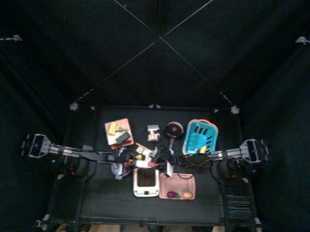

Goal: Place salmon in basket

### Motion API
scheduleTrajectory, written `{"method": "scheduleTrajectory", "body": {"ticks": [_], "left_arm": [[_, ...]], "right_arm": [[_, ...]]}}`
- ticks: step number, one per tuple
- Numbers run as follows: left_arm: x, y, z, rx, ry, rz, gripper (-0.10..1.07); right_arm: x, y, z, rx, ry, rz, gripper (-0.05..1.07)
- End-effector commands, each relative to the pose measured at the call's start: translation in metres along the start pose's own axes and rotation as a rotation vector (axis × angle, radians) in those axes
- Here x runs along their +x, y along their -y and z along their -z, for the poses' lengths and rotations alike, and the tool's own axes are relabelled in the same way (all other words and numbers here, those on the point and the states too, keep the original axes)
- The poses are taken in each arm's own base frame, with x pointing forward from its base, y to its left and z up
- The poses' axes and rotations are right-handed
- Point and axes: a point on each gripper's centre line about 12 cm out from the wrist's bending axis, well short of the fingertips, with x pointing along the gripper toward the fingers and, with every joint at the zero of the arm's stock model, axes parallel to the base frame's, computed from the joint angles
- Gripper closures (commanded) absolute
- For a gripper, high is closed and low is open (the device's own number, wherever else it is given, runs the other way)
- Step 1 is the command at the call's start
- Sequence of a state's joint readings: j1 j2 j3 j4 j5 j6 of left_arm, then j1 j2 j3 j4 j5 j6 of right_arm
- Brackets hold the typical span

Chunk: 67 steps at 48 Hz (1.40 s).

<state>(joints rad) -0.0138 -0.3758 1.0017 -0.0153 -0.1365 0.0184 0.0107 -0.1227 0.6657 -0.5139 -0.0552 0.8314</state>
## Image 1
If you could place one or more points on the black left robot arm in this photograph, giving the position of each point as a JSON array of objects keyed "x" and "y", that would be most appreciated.
[{"x": 60, "y": 150}]

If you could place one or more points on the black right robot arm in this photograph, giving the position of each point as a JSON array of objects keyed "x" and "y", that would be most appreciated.
[{"x": 234, "y": 152}]

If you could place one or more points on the orange white toy salmon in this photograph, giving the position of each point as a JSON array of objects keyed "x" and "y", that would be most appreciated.
[{"x": 143, "y": 149}]

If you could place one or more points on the blue plastic basket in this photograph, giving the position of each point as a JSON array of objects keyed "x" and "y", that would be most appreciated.
[{"x": 199, "y": 136}]

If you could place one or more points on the white red toy piece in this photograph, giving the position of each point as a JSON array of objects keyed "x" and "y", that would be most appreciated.
[{"x": 145, "y": 164}]

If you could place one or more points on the yellow green toy food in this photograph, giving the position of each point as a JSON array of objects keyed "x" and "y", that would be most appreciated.
[{"x": 139, "y": 157}]

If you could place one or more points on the yellow toy food piece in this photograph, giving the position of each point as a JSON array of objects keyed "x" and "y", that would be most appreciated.
[{"x": 203, "y": 149}]

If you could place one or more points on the white pink phone toy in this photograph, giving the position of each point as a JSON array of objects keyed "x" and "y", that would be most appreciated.
[{"x": 146, "y": 181}]

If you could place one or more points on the grey purple cloth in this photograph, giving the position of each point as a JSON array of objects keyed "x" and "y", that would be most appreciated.
[{"x": 118, "y": 172}]

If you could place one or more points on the black rectangular toy block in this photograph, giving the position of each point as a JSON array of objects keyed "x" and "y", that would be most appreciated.
[{"x": 123, "y": 137}]

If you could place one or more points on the pink plastic tray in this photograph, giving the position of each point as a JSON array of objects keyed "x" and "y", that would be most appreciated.
[{"x": 178, "y": 185}]

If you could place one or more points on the grey white red toy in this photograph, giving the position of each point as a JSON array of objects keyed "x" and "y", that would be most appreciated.
[{"x": 153, "y": 133}]

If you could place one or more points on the dark toy frying pan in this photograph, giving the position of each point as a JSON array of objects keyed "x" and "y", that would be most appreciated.
[{"x": 174, "y": 130}]

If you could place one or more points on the small green toy vegetable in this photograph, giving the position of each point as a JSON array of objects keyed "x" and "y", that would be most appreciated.
[{"x": 121, "y": 130}]

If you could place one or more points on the purple toy eggplant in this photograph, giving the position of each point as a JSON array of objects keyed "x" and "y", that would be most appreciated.
[{"x": 173, "y": 194}]

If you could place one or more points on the yellow toy corn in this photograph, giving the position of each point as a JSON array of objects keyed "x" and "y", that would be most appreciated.
[{"x": 113, "y": 127}]

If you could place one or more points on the orange toy fruit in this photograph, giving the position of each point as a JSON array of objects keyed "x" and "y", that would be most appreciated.
[{"x": 187, "y": 195}]

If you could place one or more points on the white text label sticker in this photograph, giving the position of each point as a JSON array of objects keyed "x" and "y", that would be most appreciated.
[{"x": 238, "y": 207}]

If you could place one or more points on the grey metal frame bracket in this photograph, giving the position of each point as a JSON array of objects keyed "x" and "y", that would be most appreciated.
[
  {"x": 74, "y": 106},
  {"x": 154, "y": 106},
  {"x": 234, "y": 109},
  {"x": 15, "y": 38},
  {"x": 302, "y": 40}
]

